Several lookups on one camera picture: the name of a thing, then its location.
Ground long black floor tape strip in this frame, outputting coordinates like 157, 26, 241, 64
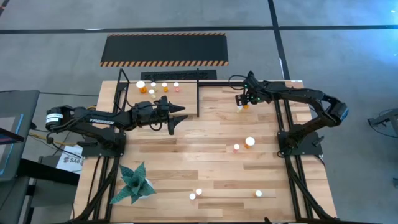
0, 25, 398, 34

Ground black perforated rubber mat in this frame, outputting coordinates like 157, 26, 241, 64
140, 69, 218, 81

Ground grey desk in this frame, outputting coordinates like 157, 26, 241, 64
0, 90, 40, 147

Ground short black floor tape strip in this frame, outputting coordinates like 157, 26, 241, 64
267, 0, 290, 80

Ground green artificial plant white pot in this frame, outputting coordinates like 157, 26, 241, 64
110, 161, 157, 205

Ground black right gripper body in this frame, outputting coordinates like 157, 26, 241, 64
235, 72, 265, 106

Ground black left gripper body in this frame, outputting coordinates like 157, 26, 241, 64
132, 96, 175, 136

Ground black stand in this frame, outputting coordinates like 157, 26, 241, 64
368, 108, 398, 138

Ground white paper with logo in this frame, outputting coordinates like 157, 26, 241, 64
55, 144, 85, 175

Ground black mat yellow striped edges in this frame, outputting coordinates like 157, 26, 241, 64
99, 32, 229, 68

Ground raised wooden shelf board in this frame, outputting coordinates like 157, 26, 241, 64
124, 81, 198, 116

